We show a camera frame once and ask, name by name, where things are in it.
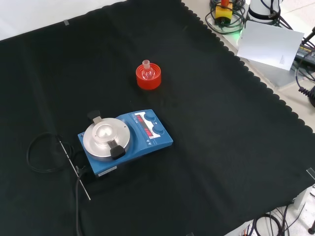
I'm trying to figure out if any yellow stop button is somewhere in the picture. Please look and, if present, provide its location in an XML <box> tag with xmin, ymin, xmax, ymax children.
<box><xmin>214</xmin><ymin>0</ymin><xmax>234</xmax><ymax>26</ymax></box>

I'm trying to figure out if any black coiled cable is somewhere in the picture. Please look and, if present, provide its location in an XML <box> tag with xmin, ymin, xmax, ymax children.
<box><xmin>295</xmin><ymin>68</ymin><xmax>315</xmax><ymax>100</ymax></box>

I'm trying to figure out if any grey metal base plate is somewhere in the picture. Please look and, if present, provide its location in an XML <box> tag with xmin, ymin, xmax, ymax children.
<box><xmin>242</xmin><ymin>58</ymin><xmax>305</xmax><ymax>87</ymax></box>

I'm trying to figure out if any black power adapter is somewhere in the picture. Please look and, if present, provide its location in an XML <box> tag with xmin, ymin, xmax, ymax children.
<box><xmin>294</xmin><ymin>41</ymin><xmax>315</xmax><ymax>66</ymax></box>

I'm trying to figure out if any red plastic flask ring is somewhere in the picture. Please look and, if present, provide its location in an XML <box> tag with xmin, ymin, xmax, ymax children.
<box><xmin>135</xmin><ymin>62</ymin><xmax>162</xmax><ymax>90</ymax></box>

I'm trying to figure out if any thin black probe cable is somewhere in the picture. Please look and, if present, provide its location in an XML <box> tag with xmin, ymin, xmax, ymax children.
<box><xmin>26</xmin><ymin>132</ymin><xmax>86</xmax><ymax>173</ymax></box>

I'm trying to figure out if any heater with blue base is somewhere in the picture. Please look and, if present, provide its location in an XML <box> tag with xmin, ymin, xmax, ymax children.
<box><xmin>77</xmin><ymin>109</ymin><xmax>174</xmax><ymax>178</ymax></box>

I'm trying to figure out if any clear glass round-bottom flask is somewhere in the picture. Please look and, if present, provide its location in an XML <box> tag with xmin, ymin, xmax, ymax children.
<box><xmin>142</xmin><ymin>59</ymin><xmax>154</xmax><ymax>80</ymax></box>

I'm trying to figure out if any pale board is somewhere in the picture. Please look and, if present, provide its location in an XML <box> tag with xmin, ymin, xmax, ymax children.
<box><xmin>236</xmin><ymin>20</ymin><xmax>305</xmax><ymax>72</ymax></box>

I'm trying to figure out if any black bench cloth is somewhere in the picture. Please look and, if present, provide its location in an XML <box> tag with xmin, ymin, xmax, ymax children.
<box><xmin>0</xmin><ymin>0</ymin><xmax>315</xmax><ymax>236</ymax></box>

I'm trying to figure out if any thick black power cable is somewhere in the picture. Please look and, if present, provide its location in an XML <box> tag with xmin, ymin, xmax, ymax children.
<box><xmin>74</xmin><ymin>167</ymin><xmax>87</xmax><ymax>236</ymax></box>

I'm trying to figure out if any thin metal probe rod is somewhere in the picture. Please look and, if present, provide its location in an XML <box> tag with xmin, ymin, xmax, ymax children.
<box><xmin>58</xmin><ymin>139</ymin><xmax>92</xmax><ymax>201</ymax></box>

